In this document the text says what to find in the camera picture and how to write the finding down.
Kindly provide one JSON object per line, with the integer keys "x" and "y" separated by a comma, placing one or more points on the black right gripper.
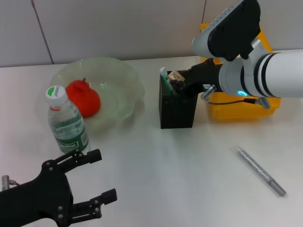
{"x": 203, "y": 75}

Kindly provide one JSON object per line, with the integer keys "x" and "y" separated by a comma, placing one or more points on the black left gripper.
{"x": 35, "y": 201}

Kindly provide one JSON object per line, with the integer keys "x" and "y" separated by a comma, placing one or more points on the small tan eraser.
{"x": 175, "y": 75}

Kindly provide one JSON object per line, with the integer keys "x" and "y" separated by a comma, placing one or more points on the mint green pen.
{"x": 165, "y": 80}

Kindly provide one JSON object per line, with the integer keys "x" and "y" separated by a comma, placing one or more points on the clear bottle with green label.
{"x": 67, "y": 125}

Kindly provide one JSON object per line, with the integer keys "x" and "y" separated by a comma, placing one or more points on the orange fruit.
{"x": 85, "y": 99}

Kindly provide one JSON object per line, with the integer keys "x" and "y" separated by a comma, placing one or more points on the grey glitter pen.
{"x": 258, "y": 168}

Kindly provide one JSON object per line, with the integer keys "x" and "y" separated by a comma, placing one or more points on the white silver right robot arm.
{"x": 272, "y": 73}

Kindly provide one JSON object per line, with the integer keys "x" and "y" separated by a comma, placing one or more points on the black mesh pen holder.
{"x": 177, "y": 113}

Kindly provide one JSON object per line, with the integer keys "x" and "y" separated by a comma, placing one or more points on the pale green glass fruit plate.
{"x": 118, "y": 82}

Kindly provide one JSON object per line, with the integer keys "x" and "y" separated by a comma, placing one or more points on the silver right wrist plug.
{"x": 209, "y": 91}

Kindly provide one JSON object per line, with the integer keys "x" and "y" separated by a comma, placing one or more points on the silver wrist plug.
{"x": 6, "y": 182}
{"x": 209, "y": 91}

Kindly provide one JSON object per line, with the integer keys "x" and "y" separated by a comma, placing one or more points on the yellow plastic bin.
{"x": 236, "y": 111}

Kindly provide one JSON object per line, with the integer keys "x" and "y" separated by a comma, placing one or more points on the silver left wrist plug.
{"x": 6, "y": 182}

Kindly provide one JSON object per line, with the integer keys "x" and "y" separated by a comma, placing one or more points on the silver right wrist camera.
{"x": 232, "y": 30}

